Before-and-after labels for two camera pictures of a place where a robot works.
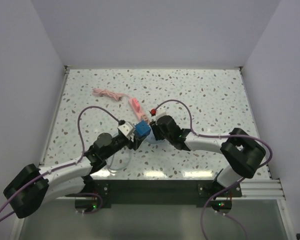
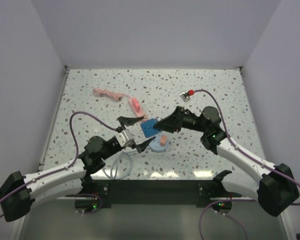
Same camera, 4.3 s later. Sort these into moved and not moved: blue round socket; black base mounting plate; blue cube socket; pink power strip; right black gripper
Moved: blue round socket; right black gripper; blue cube socket
Not moved: black base mounting plate; pink power strip
